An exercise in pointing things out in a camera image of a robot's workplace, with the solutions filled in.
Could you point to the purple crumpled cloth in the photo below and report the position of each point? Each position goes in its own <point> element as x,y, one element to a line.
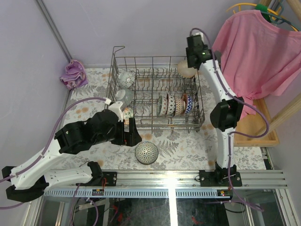
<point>75,75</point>

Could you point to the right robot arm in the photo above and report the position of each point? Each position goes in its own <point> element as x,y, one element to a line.
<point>225,144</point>

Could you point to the white wrist camera, left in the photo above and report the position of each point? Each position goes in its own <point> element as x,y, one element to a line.
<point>116,107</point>

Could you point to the aluminium frame rail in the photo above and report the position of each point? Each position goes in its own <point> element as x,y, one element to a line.
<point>249,179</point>

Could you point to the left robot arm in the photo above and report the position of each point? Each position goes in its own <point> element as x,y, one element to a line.
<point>33,178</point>

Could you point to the teal clothes hanger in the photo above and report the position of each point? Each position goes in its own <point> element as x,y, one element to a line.
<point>272,17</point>

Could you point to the brown lattice patterned bowl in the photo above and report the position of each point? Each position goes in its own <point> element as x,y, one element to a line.
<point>179,106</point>

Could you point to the corner aluminium post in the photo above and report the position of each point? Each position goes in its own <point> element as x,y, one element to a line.
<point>53,28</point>

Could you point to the grey wire dish rack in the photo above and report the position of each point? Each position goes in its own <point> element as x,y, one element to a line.
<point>155,76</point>

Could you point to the black patterned bowl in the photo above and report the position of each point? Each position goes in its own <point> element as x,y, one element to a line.
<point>146,153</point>

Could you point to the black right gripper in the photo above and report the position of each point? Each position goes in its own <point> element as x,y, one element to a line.
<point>187,53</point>

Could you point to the wooden tray frame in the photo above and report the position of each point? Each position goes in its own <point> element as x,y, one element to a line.
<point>249,131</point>

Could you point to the white bowl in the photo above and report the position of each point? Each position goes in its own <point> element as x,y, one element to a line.
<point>164,108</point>
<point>171,107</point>

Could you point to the yellow clothes hanger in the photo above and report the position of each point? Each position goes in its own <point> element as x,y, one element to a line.
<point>277,7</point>

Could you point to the slotted cable duct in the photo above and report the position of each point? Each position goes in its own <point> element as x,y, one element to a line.
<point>140,193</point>

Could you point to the floral table mat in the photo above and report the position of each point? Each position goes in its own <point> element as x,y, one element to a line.
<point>179,148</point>

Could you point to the grey dotted bowl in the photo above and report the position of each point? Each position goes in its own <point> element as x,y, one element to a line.
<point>125,95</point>

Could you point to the yellow floral bowl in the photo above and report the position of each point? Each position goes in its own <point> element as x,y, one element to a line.
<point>127,114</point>

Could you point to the white wrist camera, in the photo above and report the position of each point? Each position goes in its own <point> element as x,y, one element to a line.
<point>200,34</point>
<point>116,107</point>

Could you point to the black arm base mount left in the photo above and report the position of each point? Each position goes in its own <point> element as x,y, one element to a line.
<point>109,179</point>

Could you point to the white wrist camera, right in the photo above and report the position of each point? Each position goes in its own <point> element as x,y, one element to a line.
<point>200,34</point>

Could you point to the blue zigzag bowl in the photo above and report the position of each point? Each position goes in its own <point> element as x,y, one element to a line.
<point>189,104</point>

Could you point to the red diamond patterned bowl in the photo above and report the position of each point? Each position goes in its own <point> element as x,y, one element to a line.
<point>184,97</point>

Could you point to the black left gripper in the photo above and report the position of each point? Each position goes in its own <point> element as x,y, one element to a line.
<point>121,133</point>

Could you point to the green diamond patterned bowl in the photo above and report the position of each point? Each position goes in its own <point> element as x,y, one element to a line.
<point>159,106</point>

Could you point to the pink t-shirt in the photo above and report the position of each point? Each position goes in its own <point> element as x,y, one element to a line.
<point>257,58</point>

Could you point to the cream bowl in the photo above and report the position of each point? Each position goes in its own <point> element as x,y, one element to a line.
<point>184,70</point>

